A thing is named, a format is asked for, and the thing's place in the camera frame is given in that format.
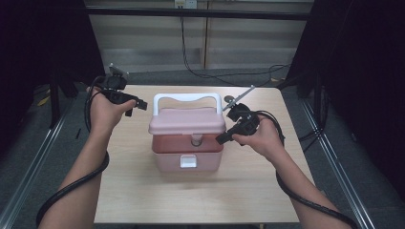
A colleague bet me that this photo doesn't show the metal floor rail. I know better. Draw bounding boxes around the metal floor rail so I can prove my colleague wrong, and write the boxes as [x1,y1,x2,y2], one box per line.
[0,104,75,229]
[299,98,378,229]

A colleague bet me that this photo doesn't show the pink plastic storage box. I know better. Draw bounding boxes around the pink plastic storage box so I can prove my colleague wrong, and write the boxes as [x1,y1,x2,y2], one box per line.
[147,93,227,175]

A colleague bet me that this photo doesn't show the yellow floor tape scrap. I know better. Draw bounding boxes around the yellow floor tape scrap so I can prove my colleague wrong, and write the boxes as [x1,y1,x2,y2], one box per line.
[37,94,52,107]

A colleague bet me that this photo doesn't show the small bottle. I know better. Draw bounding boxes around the small bottle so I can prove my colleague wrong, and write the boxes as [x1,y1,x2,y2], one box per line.
[190,133,203,148]

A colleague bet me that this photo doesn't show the thin black floor cables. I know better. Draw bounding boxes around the thin black floor cables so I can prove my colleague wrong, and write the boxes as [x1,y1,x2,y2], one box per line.
[298,127,323,153]

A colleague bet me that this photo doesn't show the person's right hand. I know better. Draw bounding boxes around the person's right hand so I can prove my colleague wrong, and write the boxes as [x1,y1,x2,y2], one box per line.
[231,114,285,160]

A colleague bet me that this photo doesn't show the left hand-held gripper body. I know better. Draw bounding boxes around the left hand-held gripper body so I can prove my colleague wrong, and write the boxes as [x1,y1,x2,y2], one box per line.
[95,63,139,105]

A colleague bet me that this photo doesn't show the person's left hand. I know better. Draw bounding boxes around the person's left hand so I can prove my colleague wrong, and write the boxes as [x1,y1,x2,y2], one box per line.
[86,87,138,136]

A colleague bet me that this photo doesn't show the black horizontal frame bar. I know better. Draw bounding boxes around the black horizontal frame bar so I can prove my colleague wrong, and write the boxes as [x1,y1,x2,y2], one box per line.
[85,8,314,22]

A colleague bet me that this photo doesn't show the black cable on floor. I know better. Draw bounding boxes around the black cable on floor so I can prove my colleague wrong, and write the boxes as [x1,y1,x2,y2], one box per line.
[181,17,290,88]

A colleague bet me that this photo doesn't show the black curtain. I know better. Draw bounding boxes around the black curtain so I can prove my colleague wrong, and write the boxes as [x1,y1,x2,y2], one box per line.
[286,0,405,198]
[0,0,108,154]

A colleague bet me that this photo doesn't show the black upright stand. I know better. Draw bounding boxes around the black upright stand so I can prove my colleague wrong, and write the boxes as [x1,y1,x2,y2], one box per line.
[49,73,61,129]

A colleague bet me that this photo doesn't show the white wall power outlet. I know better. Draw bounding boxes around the white wall power outlet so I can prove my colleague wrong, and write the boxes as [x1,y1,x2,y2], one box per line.
[174,0,199,10]

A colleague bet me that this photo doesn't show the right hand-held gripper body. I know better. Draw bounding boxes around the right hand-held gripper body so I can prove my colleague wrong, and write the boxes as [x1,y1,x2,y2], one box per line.
[222,84,261,135]

